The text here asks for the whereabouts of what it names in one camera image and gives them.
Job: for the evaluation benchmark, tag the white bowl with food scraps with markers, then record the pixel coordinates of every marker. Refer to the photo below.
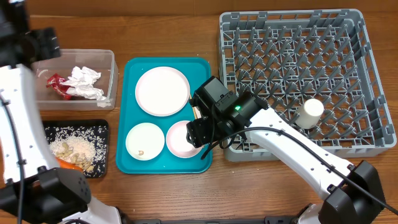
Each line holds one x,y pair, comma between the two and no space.
145,141

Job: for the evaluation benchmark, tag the clear plastic bin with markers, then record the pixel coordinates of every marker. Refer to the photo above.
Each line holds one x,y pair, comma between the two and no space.
102,61

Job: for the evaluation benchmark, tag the orange carrot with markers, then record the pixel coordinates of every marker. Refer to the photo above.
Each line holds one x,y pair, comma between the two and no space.
67,165

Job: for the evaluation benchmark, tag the black food waste tray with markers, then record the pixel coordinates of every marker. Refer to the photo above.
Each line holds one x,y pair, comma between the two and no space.
93,130

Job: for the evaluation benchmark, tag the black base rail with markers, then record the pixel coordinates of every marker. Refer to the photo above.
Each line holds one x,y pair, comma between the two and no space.
289,219

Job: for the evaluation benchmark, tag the white tissue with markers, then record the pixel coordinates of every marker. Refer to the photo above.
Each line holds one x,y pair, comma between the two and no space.
81,83

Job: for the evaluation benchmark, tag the white plastic cup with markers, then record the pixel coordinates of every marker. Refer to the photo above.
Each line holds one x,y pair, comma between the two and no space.
309,113

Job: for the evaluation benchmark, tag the grey dishwasher rack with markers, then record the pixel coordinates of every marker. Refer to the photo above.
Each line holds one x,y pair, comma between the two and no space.
289,57

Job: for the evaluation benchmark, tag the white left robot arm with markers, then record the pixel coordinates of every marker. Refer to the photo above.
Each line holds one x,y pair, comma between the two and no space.
38,189

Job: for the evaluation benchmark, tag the large white plate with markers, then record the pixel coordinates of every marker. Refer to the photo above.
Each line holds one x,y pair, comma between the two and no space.
162,91

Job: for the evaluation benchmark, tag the wooden chopstick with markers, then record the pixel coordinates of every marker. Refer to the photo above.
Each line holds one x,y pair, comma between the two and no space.
193,108

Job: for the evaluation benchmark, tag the pile of rice scraps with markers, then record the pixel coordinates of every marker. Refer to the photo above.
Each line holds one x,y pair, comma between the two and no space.
74,146

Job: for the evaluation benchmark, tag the red snack wrapper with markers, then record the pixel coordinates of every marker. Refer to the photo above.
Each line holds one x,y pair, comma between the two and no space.
55,82

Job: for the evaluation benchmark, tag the pink small bowl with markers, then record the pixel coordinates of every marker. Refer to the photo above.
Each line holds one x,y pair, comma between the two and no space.
176,141

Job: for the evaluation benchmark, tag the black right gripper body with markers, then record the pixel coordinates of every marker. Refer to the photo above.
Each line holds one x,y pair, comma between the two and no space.
206,130

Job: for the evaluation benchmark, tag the teal plastic tray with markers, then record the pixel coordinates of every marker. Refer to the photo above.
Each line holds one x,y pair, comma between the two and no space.
197,71

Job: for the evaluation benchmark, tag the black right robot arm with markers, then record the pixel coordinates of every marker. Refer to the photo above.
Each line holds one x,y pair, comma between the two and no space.
350,193

